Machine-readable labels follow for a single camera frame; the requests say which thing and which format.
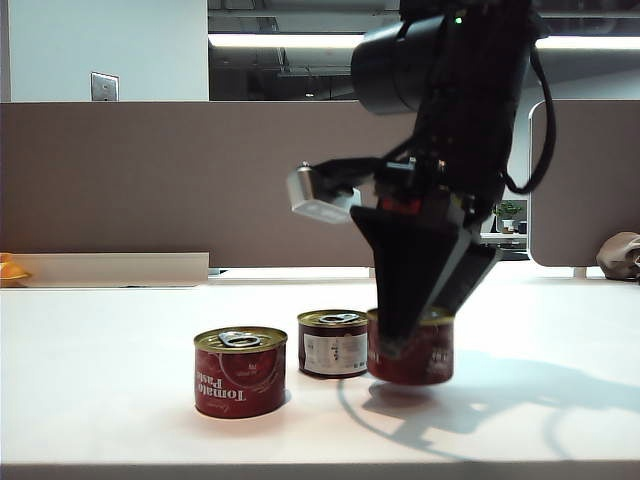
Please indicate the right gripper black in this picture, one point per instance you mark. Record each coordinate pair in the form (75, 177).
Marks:
(430, 200)

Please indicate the red tomato paste can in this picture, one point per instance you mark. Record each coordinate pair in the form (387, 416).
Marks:
(240, 375)
(332, 345)
(425, 355)

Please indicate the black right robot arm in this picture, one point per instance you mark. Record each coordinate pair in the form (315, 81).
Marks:
(470, 90)

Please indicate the background white desk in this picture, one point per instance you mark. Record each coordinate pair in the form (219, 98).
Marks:
(505, 240)

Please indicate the green potted plant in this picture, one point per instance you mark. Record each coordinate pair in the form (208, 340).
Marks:
(509, 212)

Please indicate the dark cup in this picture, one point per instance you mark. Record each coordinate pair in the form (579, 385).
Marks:
(522, 227)

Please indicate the crumpled brown paper bag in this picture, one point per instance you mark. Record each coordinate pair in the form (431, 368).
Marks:
(620, 255)

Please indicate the long ceiling light strip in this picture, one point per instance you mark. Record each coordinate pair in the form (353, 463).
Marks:
(275, 41)

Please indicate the orange object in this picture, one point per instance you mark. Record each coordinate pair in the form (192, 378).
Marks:
(12, 270)

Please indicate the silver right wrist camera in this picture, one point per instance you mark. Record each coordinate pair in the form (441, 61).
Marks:
(320, 200)

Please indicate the metal wall plate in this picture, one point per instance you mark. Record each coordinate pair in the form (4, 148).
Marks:
(104, 87)

